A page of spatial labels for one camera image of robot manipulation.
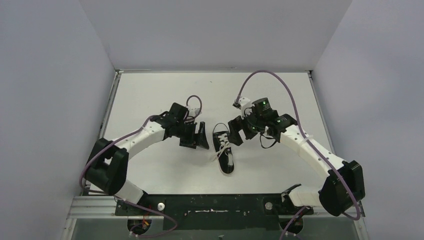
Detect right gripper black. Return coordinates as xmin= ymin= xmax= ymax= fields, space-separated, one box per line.
xmin=229 ymin=107 xmax=265 ymax=146

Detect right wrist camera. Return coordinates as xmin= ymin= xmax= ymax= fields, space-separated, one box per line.
xmin=232 ymin=97 xmax=252 ymax=113

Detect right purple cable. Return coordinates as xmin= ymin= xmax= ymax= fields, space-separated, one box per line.
xmin=235 ymin=70 xmax=362 ymax=240

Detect aluminium frame rail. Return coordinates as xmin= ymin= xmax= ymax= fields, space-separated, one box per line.
xmin=66 ymin=193 xmax=366 ymax=220

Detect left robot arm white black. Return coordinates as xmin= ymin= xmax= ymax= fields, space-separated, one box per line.
xmin=80 ymin=102 xmax=209 ymax=214

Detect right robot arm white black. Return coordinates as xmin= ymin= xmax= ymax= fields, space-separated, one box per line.
xmin=228 ymin=97 xmax=365 ymax=217

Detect white shoelace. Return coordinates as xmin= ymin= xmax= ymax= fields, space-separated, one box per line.
xmin=210 ymin=131 xmax=234 ymax=168

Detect black white canvas sneaker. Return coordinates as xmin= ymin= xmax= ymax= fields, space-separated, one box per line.
xmin=212 ymin=122 xmax=235 ymax=175

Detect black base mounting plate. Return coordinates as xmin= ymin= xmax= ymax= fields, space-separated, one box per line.
xmin=115 ymin=193 xmax=300 ymax=231

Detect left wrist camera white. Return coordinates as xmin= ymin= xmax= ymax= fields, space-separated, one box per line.
xmin=187 ymin=107 xmax=202 ymax=118

